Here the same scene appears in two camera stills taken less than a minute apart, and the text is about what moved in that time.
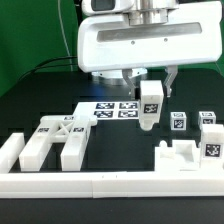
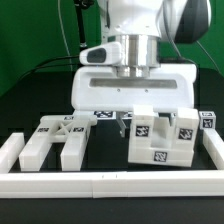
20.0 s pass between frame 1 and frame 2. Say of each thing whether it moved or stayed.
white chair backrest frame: stayed
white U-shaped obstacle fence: stayed
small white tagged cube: moved
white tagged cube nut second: stayed
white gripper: moved
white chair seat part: moved
